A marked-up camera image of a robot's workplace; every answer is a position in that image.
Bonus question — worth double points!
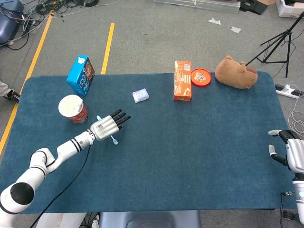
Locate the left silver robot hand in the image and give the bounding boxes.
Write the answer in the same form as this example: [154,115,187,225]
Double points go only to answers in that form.
[89,108,132,141]

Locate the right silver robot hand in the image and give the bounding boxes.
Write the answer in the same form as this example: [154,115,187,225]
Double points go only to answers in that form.
[268,129,304,173]

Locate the light blue toothbrush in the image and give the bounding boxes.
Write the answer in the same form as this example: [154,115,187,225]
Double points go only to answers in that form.
[96,115,119,145]

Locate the white toothpaste tube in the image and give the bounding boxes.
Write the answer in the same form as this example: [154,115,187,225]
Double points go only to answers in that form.
[72,99,84,112]

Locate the blue robot base seat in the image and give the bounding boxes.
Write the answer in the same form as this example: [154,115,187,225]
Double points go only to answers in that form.
[98,210,202,228]

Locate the red instant noodle cup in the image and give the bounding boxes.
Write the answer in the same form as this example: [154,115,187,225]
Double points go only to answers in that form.
[58,94,88,124]

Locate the small white tissue pack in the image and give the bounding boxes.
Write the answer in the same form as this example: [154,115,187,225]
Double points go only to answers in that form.
[132,88,151,104]

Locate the blue cookie box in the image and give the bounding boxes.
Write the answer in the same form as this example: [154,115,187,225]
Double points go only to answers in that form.
[66,55,95,97]

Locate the white power strip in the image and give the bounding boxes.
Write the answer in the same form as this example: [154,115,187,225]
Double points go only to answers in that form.
[275,83,304,99]

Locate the blue felt table cloth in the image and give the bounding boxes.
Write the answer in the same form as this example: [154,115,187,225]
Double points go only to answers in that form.
[0,71,300,215]

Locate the short yellow floor tape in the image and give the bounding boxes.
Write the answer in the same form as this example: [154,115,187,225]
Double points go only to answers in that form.
[101,23,115,75]

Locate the orange snack box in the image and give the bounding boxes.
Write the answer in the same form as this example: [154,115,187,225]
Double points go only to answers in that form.
[173,60,192,102]

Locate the black shoe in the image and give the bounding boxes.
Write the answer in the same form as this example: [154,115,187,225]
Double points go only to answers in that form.
[3,88,21,104]

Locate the long yellow floor tape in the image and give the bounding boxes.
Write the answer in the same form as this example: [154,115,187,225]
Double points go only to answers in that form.
[0,14,53,156]

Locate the brown capybara plush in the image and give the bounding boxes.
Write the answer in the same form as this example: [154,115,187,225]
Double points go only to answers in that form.
[214,55,258,90]

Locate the beige trouser leg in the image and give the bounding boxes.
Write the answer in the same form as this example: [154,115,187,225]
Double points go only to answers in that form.
[0,79,12,97]

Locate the red round tin lid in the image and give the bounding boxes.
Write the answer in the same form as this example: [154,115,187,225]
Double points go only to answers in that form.
[190,68,212,87]

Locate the black tripod stand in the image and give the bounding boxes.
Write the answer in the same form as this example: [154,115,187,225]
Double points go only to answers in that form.
[246,11,304,78]

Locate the dark blue padded chair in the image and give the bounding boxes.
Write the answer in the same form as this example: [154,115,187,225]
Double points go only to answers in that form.
[0,0,24,45]

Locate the white storage box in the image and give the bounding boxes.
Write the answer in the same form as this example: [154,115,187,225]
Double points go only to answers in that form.
[276,0,304,19]

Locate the black flat floor object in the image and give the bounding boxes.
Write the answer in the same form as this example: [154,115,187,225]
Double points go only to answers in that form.
[239,0,269,16]

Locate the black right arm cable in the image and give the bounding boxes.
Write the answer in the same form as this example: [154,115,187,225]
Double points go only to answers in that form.
[279,191,295,228]

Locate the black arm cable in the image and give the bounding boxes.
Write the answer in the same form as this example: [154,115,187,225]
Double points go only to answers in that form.
[279,191,295,228]
[28,144,92,228]

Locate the white coiled cable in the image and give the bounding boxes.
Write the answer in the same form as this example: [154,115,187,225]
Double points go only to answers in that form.
[287,84,304,133]

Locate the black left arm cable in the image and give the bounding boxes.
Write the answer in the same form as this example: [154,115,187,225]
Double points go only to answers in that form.
[28,144,92,228]

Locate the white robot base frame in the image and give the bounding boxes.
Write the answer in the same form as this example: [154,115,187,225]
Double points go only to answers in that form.
[35,212,87,228]

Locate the black floor cable bundle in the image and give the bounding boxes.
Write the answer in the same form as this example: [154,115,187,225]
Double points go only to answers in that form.
[20,0,99,27]

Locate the aluminium rail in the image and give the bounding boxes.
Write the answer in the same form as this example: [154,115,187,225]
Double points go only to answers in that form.
[153,0,240,14]

